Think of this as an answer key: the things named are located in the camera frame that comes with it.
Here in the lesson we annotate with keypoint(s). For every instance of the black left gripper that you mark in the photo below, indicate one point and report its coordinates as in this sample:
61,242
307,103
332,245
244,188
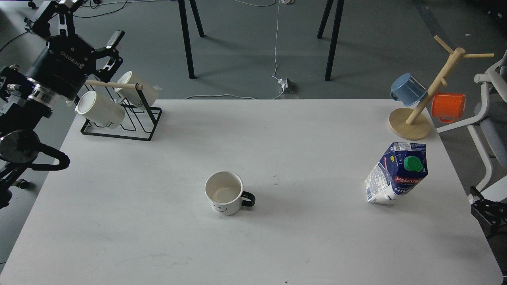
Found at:
65,63

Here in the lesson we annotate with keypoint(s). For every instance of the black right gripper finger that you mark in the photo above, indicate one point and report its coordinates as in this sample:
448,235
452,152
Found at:
491,215

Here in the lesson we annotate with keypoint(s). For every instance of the white smiley mug black handle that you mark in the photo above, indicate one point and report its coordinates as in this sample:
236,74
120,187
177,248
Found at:
225,192

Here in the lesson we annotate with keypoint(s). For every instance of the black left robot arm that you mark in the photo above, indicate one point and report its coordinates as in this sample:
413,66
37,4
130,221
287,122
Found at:
26,102

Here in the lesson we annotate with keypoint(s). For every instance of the blue white milk carton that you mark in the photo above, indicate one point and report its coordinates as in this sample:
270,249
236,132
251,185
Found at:
400,169

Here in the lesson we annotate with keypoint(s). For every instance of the cream mug front on rack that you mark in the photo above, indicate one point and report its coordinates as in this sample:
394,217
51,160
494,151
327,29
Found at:
100,110

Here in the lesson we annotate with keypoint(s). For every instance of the cream mug on rack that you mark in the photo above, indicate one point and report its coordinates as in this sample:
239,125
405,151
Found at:
100,110
149,92

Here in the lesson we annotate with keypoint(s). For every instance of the white office chair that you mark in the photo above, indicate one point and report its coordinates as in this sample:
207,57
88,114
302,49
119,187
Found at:
488,129

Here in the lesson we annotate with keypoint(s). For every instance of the cream mug rear on rack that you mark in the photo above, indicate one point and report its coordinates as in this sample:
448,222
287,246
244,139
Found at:
149,92

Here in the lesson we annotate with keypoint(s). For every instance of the orange mug on tree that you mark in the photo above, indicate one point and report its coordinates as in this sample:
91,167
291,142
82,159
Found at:
448,107

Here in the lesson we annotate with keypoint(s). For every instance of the black table leg left pair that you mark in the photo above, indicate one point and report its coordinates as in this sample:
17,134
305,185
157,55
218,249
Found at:
185,32

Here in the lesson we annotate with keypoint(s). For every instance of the black table leg pair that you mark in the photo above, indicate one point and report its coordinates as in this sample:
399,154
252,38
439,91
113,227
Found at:
185,32
335,33

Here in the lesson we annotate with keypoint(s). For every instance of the wooden mug tree stand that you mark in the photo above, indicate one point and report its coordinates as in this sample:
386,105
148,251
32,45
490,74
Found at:
411,124

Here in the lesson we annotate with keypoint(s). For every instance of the blue mug on tree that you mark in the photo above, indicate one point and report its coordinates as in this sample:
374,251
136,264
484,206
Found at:
407,89

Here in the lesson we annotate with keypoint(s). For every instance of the white power plug adapter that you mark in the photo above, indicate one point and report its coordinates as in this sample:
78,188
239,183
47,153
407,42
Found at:
287,86

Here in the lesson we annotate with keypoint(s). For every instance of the black table leg right pair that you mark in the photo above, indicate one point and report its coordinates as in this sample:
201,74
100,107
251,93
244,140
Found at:
335,33

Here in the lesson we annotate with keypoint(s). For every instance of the black wire mug rack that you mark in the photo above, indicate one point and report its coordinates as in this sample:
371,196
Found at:
137,124

